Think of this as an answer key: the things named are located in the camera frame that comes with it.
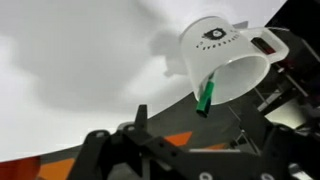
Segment green marker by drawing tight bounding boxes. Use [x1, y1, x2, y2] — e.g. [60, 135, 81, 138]
[195, 71, 217, 118]

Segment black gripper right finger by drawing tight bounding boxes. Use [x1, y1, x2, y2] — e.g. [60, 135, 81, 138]
[199, 123, 320, 180]

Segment black robot cart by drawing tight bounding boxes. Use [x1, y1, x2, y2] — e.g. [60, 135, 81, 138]
[229, 0, 320, 148]

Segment orange armchair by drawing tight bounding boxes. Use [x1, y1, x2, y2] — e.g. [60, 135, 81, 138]
[0, 155, 42, 180]

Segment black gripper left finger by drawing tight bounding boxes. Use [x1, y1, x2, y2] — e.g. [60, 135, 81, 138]
[66, 104, 201, 180]

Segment white ceramic mug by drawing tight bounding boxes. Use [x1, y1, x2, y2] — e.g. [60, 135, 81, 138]
[178, 15, 290, 106]

